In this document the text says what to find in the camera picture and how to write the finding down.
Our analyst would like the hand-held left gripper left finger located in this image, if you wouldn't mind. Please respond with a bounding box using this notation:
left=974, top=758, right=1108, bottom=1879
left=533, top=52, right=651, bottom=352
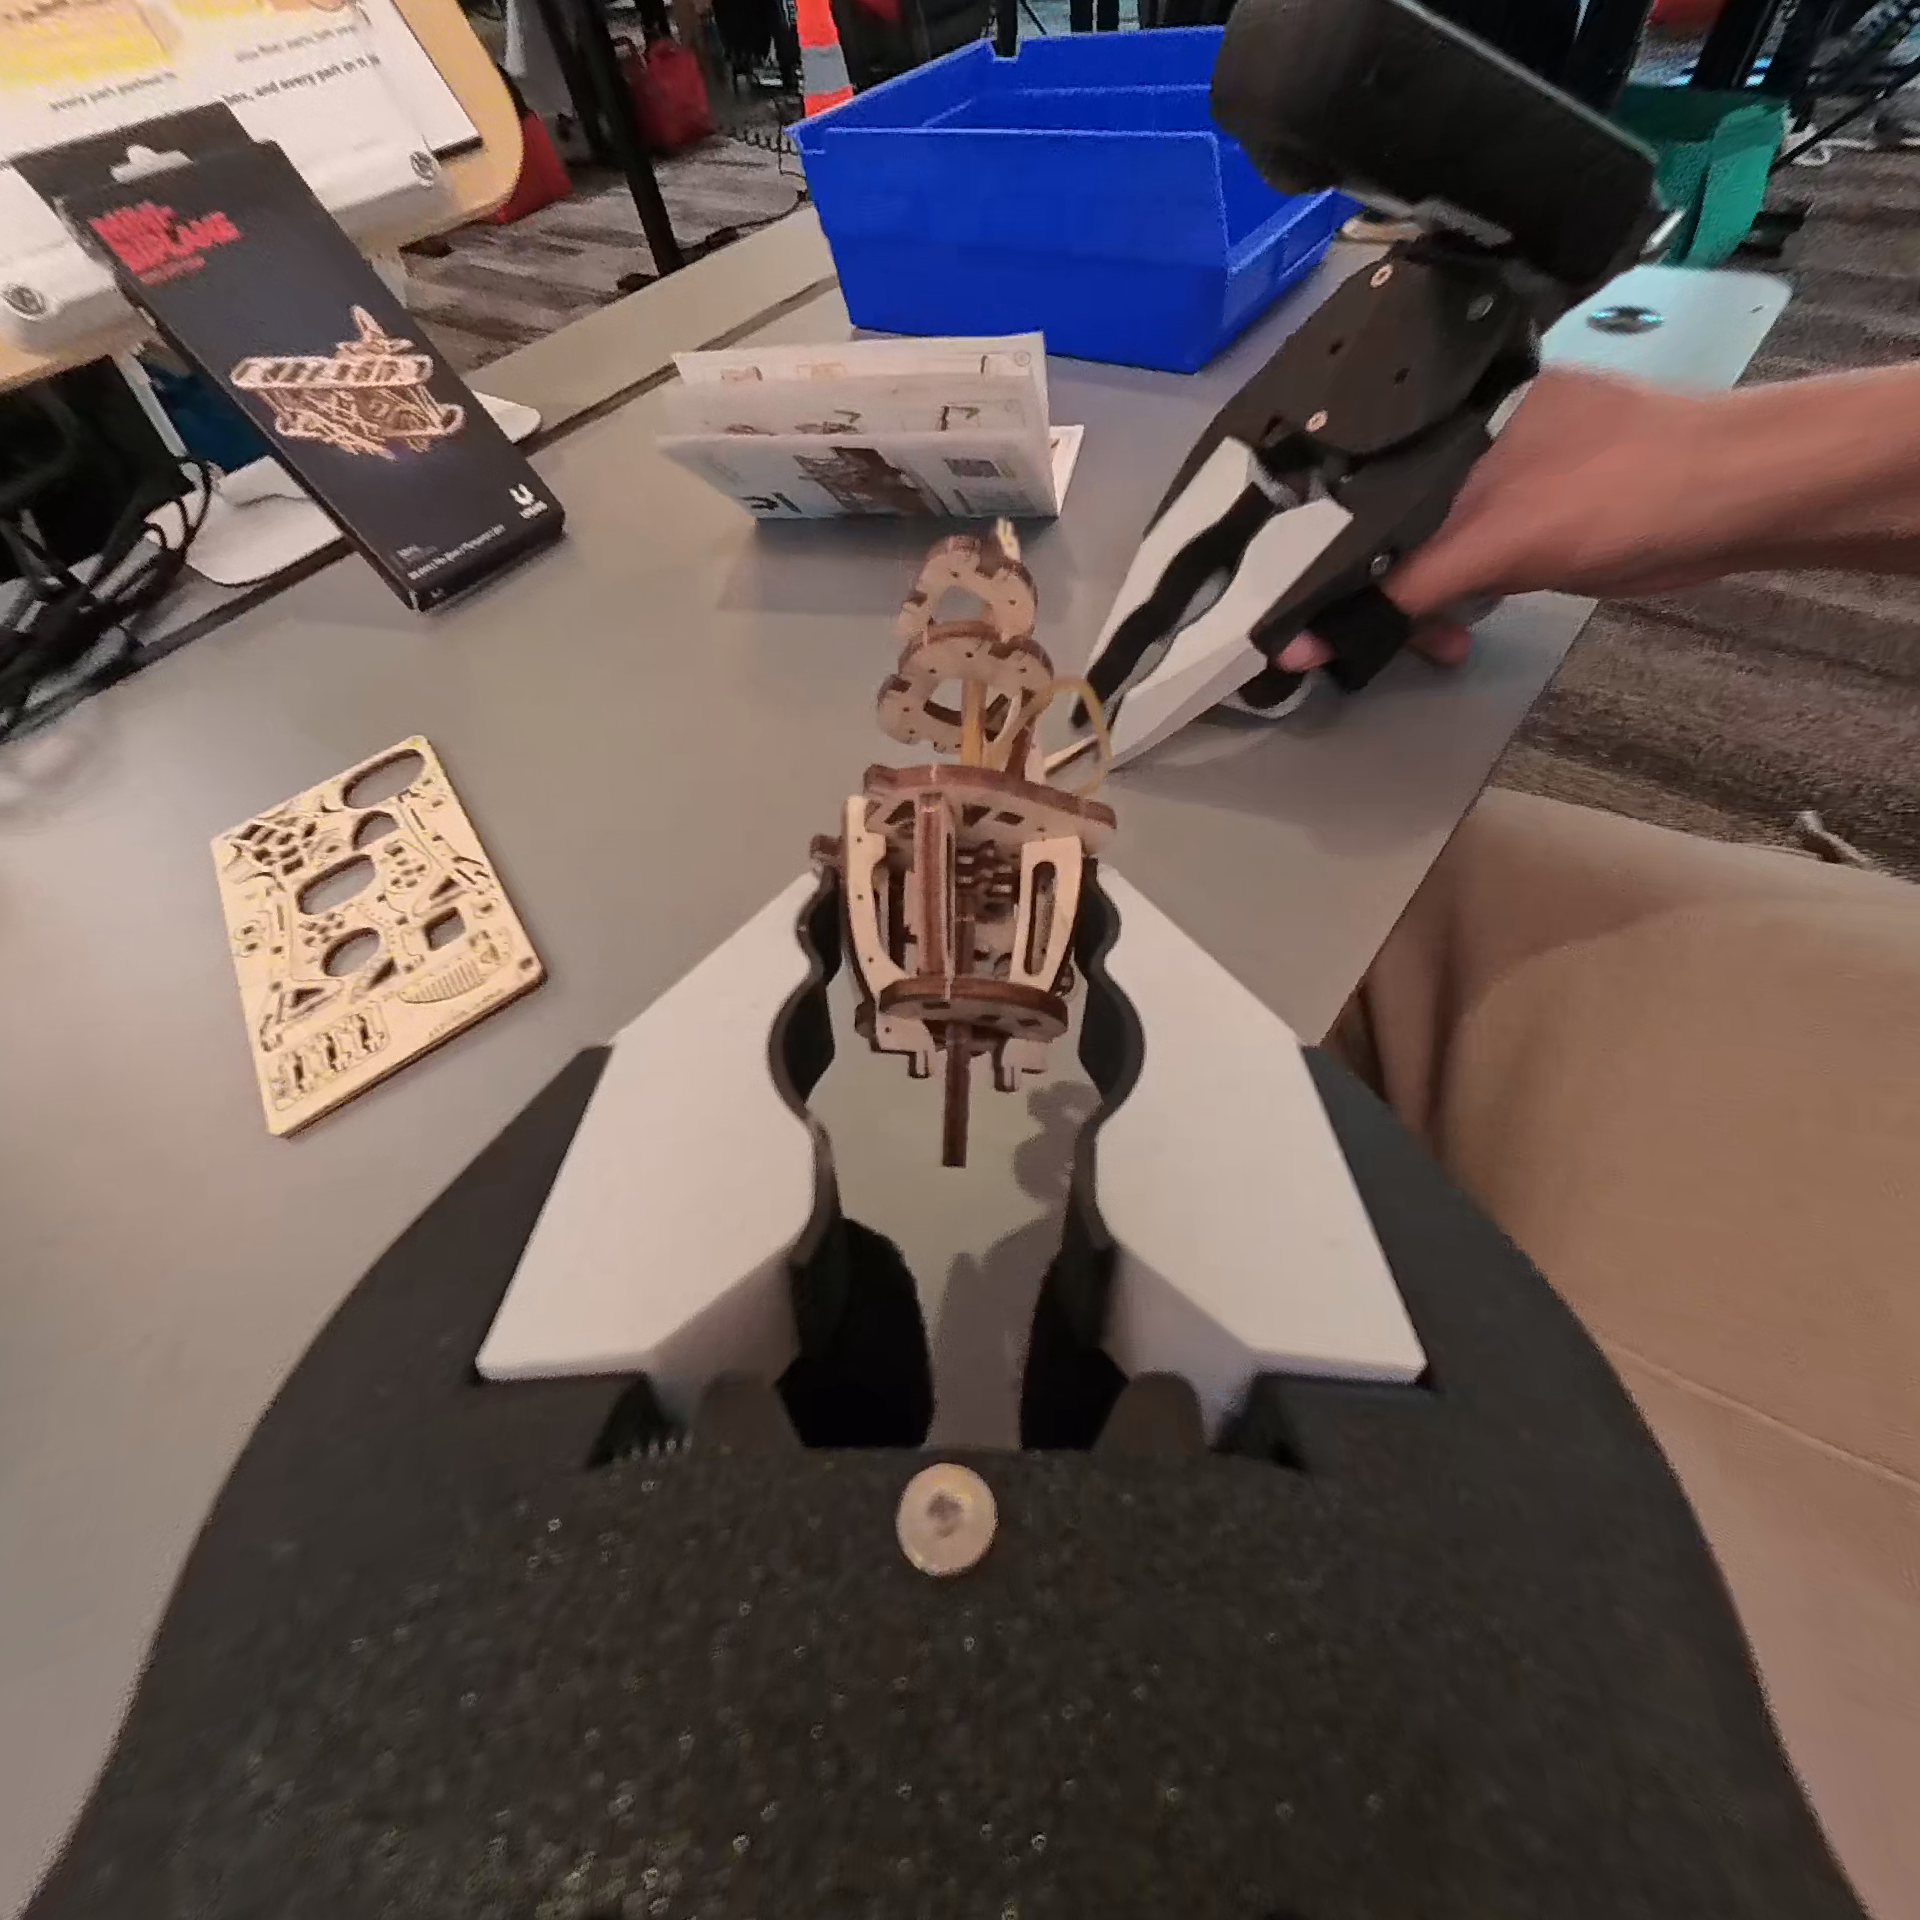
left=478, top=870, right=846, bottom=1430

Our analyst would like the orange traffic cone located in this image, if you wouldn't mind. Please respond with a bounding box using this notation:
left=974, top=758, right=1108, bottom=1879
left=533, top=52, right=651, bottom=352
left=789, top=0, right=860, bottom=120

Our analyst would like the person's beige trouser leg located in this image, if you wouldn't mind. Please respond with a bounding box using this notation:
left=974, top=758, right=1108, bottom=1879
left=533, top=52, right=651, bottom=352
left=1324, top=783, right=1920, bottom=1920

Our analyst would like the person's right hand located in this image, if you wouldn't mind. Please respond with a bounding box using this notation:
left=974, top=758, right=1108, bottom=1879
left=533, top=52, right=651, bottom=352
left=1270, top=367, right=1705, bottom=677

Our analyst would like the wooden model assembly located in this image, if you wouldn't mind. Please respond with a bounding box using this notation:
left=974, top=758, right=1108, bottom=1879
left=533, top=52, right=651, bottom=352
left=806, top=513, right=1123, bottom=1172

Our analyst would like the laser-cut wooden parts sheet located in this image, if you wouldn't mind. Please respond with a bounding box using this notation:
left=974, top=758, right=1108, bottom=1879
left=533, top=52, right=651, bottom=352
left=207, top=731, right=549, bottom=1143

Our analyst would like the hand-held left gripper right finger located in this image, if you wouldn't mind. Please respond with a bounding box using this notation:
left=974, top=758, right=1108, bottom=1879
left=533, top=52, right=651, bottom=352
left=1035, top=864, right=1431, bottom=1430

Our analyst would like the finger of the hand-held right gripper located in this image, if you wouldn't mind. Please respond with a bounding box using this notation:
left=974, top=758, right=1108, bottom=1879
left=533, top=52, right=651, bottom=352
left=1110, top=486, right=1361, bottom=773
left=1079, top=435, right=1279, bottom=707

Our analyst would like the wooden board with instruction sheet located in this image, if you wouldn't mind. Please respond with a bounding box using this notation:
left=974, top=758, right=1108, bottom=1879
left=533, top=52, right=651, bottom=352
left=0, top=0, right=521, bottom=387

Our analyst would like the white instruction booklet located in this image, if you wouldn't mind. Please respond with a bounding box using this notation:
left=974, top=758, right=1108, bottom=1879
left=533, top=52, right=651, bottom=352
left=654, top=329, right=1087, bottom=531

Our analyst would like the black model kit box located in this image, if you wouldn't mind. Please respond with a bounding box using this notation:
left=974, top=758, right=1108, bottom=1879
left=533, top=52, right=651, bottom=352
left=48, top=102, right=572, bottom=615

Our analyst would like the blue plastic bin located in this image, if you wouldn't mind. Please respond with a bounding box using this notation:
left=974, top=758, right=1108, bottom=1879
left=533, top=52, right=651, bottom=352
left=784, top=22, right=1384, bottom=380

